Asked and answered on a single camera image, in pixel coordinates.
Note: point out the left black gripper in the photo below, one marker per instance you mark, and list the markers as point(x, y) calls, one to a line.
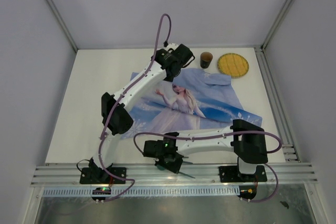
point(169, 78)

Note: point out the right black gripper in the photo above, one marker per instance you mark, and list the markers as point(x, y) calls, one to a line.
point(176, 167)

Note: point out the blue pink Elsa cloth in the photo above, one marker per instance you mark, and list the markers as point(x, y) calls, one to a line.
point(195, 100)

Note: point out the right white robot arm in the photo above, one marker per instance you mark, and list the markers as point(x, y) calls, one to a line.
point(244, 139)

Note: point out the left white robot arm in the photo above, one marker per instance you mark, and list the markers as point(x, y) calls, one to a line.
point(115, 110)

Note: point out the dark teal plastic fork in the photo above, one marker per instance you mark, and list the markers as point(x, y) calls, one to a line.
point(187, 175)

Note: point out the brown paper cup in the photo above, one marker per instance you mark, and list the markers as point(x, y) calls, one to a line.
point(205, 59)

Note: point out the yellow woven round plate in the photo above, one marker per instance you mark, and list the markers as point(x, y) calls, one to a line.
point(233, 65)

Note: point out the white slotted cable duct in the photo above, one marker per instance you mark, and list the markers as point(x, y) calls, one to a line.
point(142, 191)

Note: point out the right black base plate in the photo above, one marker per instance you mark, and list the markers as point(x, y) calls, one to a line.
point(231, 174)

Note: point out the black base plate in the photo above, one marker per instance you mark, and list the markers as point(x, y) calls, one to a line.
point(231, 174)
point(99, 176)

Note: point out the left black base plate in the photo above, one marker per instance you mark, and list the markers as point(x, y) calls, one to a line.
point(99, 176)

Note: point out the aluminium front rail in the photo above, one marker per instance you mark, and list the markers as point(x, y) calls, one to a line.
point(148, 174)

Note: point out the right aluminium side rail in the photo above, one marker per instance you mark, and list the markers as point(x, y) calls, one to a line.
point(281, 122)

